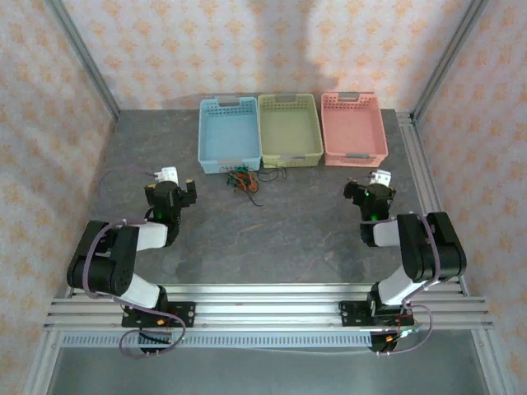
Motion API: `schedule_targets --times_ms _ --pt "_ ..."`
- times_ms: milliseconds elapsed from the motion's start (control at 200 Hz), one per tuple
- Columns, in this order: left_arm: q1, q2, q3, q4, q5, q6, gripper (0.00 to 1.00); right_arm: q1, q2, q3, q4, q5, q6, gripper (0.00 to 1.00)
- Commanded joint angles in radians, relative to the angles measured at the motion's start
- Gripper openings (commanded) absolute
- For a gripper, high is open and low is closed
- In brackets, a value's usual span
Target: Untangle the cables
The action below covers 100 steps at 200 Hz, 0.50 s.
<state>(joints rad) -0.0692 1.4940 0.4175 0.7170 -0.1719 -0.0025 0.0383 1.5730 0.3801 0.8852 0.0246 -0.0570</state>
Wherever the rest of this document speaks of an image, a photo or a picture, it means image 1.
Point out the black electronics board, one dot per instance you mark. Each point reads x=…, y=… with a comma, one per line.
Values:
x=154, y=339
x=385, y=343

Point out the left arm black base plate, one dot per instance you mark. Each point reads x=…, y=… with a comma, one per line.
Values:
x=185, y=310

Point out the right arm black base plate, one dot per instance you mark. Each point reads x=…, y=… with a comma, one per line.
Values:
x=350, y=312

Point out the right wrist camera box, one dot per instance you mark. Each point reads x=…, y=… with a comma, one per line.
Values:
x=381, y=177

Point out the aluminium side rail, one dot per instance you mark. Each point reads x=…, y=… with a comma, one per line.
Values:
x=424, y=185

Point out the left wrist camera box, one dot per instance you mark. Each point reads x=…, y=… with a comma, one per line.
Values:
x=169, y=173

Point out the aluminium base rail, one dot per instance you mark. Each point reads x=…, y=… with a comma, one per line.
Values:
x=267, y=306

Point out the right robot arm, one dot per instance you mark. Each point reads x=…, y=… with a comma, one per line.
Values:
x=420, y=247

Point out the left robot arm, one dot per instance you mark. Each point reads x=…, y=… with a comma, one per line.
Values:
x=99, y=263

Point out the yellow-green plastic basket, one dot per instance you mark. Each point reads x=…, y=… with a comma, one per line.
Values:
x=290, y=131

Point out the blue plastic basket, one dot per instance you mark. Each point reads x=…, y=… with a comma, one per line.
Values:
x=228, y=131

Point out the aluminium frame post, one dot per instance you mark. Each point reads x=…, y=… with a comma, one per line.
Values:
x=446, y=61
x=88, y=61

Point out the grey metal shelf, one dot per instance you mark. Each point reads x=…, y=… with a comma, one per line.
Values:
x=267, y=372

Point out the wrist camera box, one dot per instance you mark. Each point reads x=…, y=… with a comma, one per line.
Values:
x=169, y=173
x=381, y=177

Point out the pink plastic basket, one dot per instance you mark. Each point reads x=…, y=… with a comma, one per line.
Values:
x=354, y=131

